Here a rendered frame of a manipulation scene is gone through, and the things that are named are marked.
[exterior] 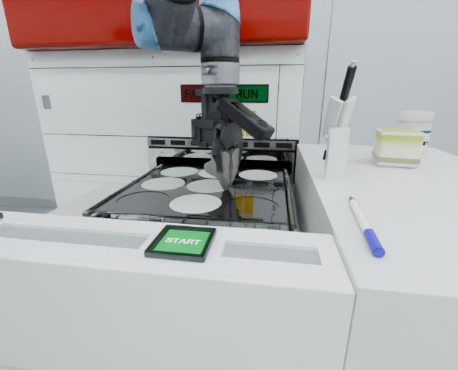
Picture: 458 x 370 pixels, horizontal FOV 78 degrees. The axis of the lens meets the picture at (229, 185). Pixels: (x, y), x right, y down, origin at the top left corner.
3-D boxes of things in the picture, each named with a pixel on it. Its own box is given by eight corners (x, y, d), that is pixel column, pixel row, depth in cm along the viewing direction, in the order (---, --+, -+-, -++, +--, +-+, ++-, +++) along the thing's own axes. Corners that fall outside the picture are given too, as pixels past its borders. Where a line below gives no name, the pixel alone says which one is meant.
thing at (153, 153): (152, 176, 90) (149, 147, 87) (292, 183, 84) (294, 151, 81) (150, 178, 88) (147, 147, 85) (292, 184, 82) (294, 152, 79)
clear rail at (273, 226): (86, 215, 51) (84, 208, 51) (296, 230, 46) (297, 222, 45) (81, 219, 50) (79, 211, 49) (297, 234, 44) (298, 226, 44)
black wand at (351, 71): (360, 63, 37) (358, 58, 38) (349, 63, 38) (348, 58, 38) (330, 161, 53) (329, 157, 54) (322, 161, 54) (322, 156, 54)
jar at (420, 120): (387, 148, 73) (395, 110, 70) (417, 149, 72) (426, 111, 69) (399, 153, 66) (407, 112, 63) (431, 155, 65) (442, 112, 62)
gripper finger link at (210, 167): (209, 186, 64) (208, 145, 61) (230, 191, 61) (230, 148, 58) (200, 189, 62) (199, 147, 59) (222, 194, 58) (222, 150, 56)
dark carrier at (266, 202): (164, 166, 83) (164, 164, 83) (282, 171, 78) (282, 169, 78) (94, 213, 51) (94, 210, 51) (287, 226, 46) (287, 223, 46)
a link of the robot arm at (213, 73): (246, 64, 55) (222, 60, 49) (246, 88, 57) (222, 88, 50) (217, 65, 59) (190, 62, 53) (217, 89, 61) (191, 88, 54)
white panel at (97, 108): (56, 177, 98) (31, 52, 86) (294, 189, 86) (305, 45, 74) (50, 180, 95) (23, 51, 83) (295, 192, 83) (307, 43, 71)
